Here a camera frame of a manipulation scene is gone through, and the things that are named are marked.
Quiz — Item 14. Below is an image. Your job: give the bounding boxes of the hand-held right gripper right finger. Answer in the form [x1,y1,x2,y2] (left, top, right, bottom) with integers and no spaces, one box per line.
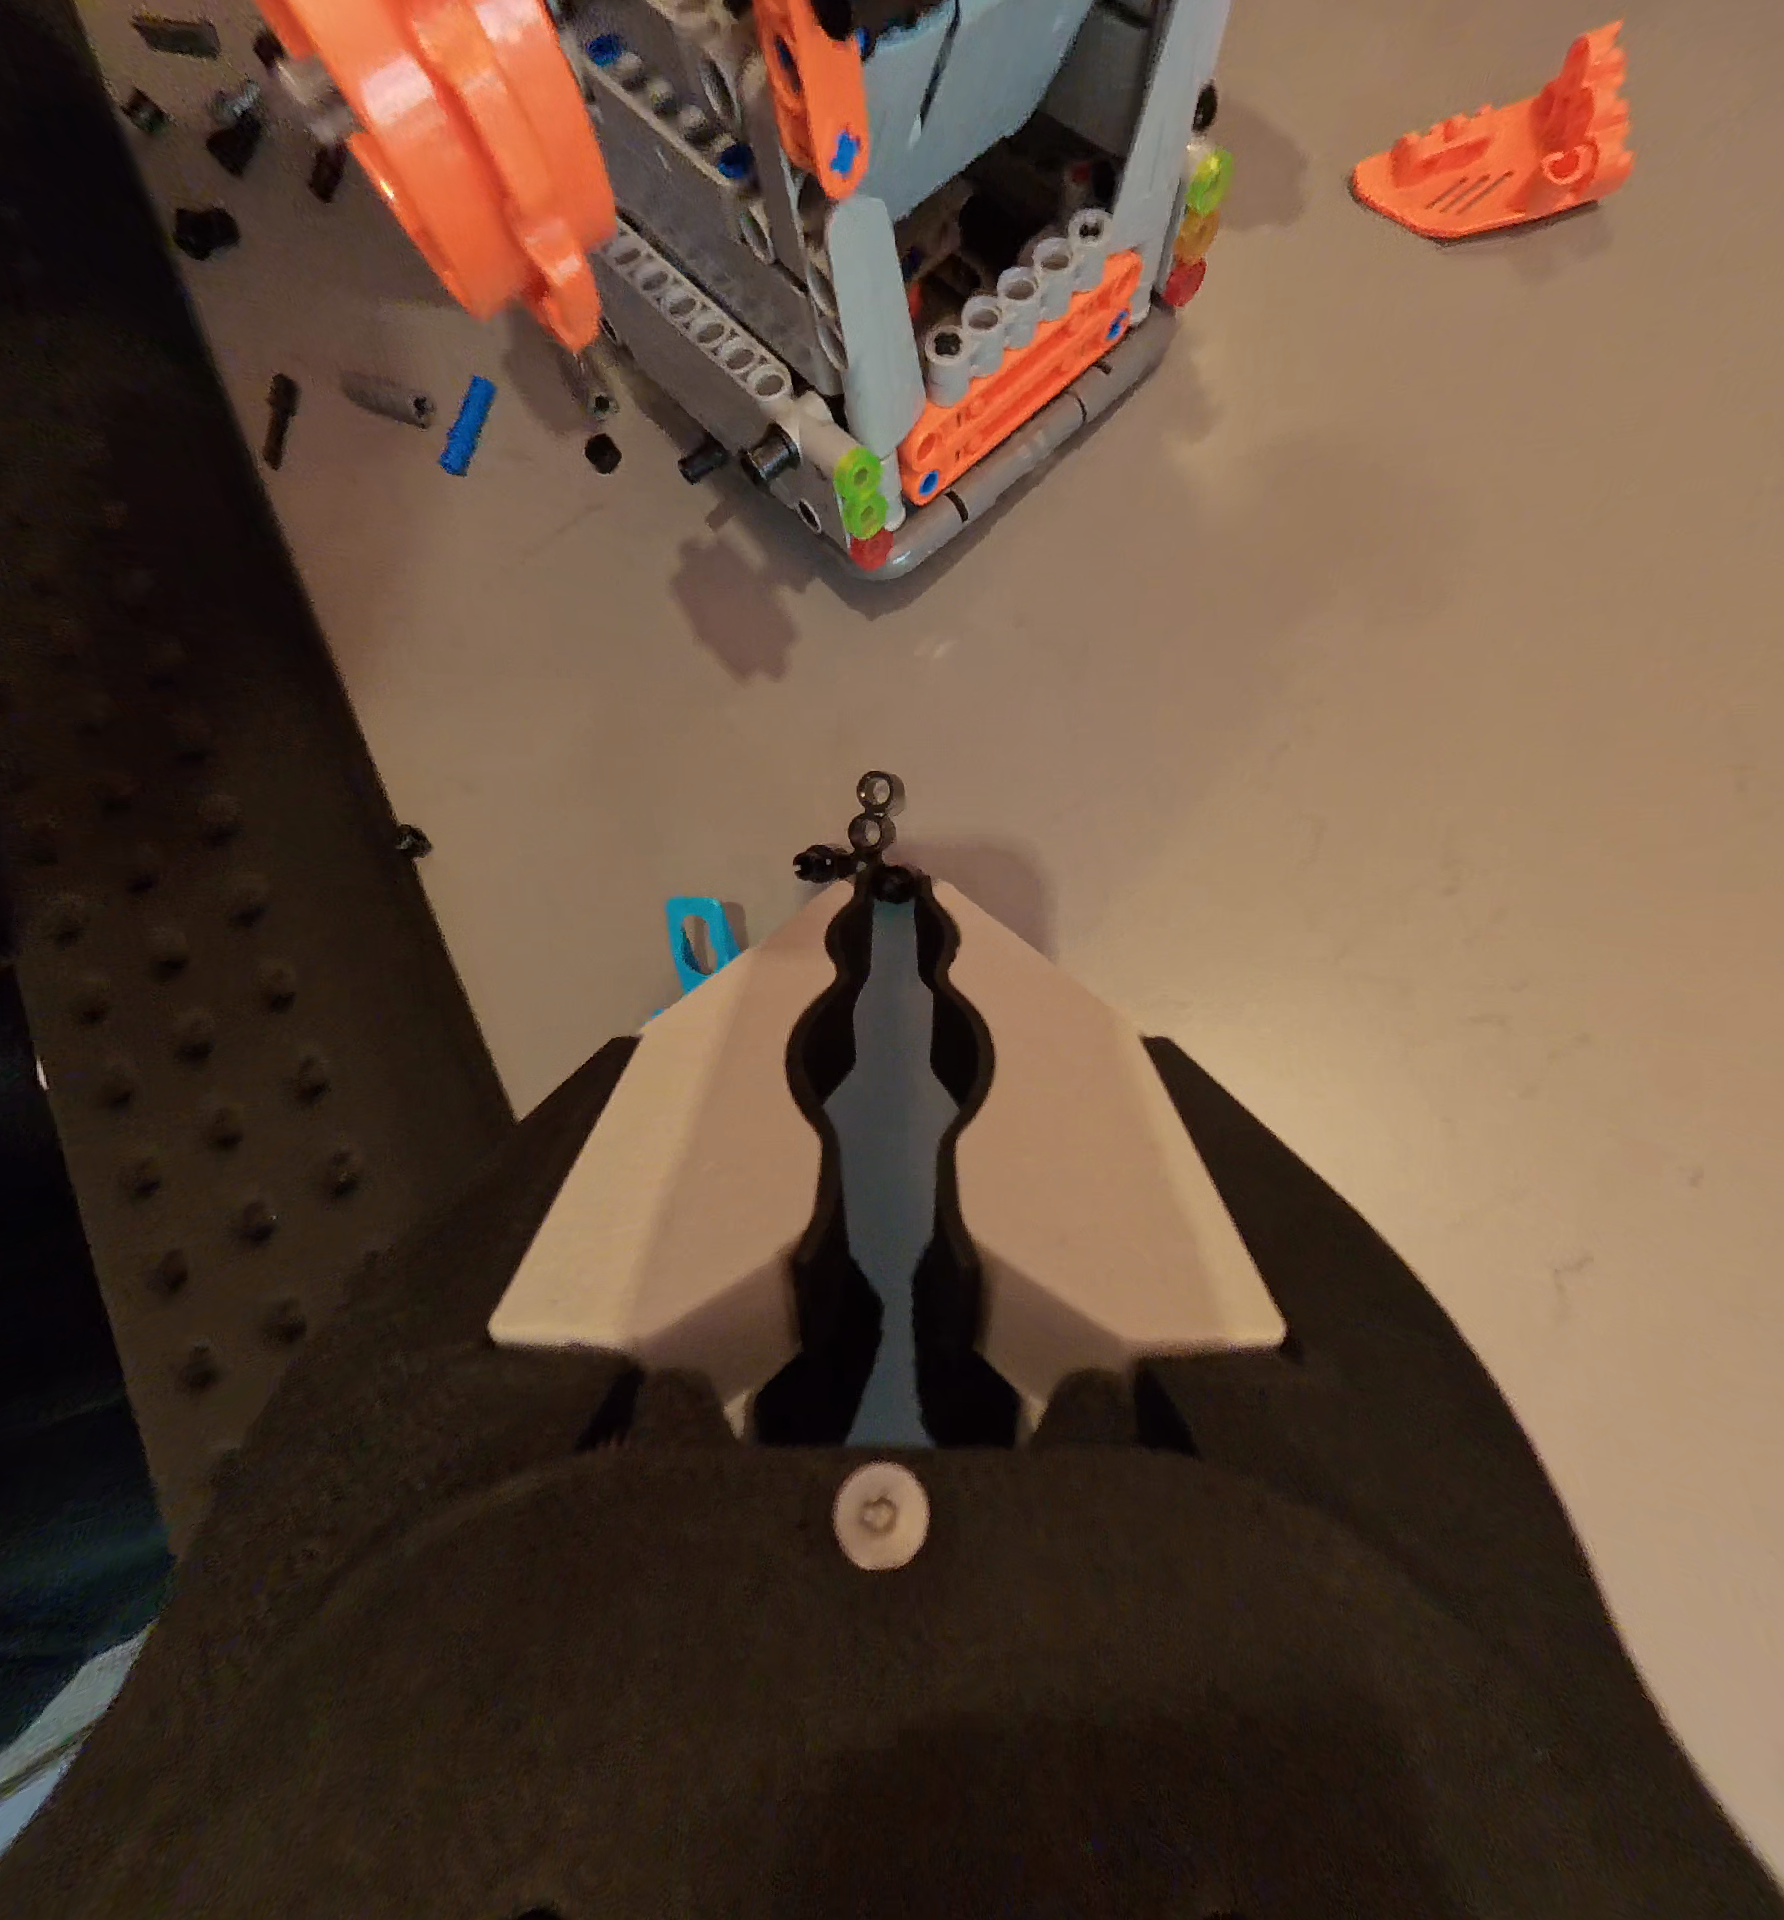
[903,878,1290,1409]

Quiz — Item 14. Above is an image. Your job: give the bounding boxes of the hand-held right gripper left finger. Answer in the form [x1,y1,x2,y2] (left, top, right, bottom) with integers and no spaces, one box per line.
[490,883,882,1409]

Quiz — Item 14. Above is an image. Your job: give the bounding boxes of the black pin connector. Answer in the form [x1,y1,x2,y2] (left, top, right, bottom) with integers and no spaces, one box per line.
[792,773,925,902]

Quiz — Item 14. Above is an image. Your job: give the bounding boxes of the building kit robot model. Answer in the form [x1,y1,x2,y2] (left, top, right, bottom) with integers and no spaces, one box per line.
[256,0,1245,587]

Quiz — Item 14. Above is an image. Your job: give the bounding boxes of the blue plastic pin tool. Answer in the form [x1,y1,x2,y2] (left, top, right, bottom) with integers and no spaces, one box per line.
[665,895,749,992]

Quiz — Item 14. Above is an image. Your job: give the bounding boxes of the dark perforated tray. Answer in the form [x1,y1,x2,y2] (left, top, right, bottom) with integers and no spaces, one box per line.
[0,0,520,1576]

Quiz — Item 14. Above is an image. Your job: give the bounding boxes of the small blue pin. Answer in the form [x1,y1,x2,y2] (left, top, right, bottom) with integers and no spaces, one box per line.
[438,373,502,480]

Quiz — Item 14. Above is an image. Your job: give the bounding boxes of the orange panel piece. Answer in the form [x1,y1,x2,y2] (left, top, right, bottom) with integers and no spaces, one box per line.
[1351,24,1635,243]

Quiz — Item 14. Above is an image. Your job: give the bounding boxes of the scattered small connector pins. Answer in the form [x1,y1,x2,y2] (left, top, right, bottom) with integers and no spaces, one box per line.
[118,10,631,480]

